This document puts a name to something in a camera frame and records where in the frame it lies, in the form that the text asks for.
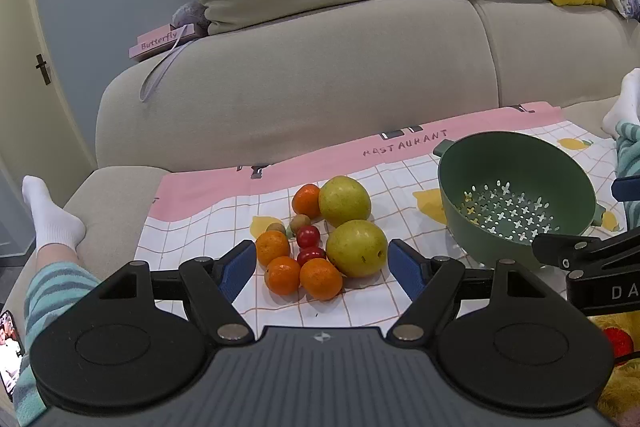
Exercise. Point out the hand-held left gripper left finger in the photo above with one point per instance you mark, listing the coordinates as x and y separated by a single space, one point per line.
237 269

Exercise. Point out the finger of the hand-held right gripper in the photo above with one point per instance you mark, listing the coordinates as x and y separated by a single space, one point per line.
565 250
627 189

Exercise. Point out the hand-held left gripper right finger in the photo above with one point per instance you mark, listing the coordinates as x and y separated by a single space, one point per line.
405 269

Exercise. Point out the orange mandarin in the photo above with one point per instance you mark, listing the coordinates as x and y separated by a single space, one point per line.
283 276
306 201
321 279
272 248

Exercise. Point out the yellow-green pear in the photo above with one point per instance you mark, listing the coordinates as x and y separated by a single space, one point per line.
356 248
344 202

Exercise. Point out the red cherry tomato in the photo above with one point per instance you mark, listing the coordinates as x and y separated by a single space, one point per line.
308 237
310 255

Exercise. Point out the green colander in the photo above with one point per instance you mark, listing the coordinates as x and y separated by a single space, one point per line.
500 167

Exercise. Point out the person's right leg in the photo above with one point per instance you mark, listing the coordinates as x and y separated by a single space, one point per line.
630 152

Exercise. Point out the person's leg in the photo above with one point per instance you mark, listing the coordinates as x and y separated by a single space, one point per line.
55 302
630 152

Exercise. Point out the small brown round fruit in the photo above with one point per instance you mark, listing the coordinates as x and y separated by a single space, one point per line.
276 228
299 223

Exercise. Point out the pink checkered printed cloth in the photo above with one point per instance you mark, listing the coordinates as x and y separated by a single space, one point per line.
210 217

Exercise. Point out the white sock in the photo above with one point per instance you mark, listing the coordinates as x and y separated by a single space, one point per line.
50 217
625 107

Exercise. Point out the yellow printed blanket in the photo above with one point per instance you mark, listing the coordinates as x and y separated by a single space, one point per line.
625 387

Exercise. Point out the person's left leg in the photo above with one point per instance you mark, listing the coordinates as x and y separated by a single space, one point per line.
55 302

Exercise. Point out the purple ribbon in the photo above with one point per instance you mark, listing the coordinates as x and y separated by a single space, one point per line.
145 99

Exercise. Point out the beige sofa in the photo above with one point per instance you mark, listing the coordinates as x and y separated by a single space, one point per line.
325 82

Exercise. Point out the pink box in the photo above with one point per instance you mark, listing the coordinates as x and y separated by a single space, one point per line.
160 42

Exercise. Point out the smartphone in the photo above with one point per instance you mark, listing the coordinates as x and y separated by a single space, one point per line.
10 357

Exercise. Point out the purple plush toy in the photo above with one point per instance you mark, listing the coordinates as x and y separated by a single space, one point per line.
192 14

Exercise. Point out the cream door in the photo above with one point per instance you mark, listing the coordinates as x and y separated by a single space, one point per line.
30 7

